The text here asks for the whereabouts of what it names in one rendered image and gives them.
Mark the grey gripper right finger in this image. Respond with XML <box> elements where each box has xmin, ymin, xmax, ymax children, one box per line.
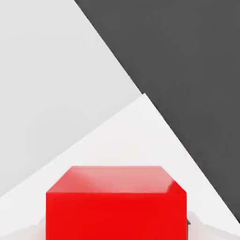
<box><xmin>186</xmin><ymin>211</ymin><xmax>228</xmax><ymax>240</ymax></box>

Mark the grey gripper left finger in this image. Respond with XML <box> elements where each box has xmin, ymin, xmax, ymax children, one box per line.
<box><xmin>13</xmin><ymin>215</ymin><xmax>47</xmax><ymax>240</ymax></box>

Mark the small red cube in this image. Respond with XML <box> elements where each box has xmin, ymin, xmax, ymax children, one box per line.
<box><xmin>45</xmin><ymin>165</ymin><xmax>188</xmax><ymax>240</ymax></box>

